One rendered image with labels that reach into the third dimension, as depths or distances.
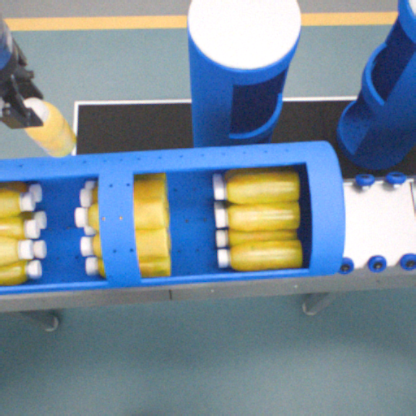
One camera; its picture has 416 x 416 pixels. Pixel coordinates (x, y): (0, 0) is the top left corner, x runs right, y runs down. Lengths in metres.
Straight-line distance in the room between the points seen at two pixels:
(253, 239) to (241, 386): 1.07
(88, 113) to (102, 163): 1.25
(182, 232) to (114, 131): 1.06
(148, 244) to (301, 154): 0.36
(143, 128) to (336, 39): 0.96
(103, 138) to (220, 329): 0.86
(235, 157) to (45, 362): 1.41
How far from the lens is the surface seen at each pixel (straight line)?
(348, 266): 1.44
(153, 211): 1.24
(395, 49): 2.19
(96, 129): 2.45
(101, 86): 2.70
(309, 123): 2.46
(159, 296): 1.51
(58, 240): 1.48
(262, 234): 1.37
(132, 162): 1.24
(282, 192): 1.31
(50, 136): 1.07
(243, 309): 2.38
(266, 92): 2.11
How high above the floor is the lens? 2.35
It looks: 73 degrees down
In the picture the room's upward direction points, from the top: straight up
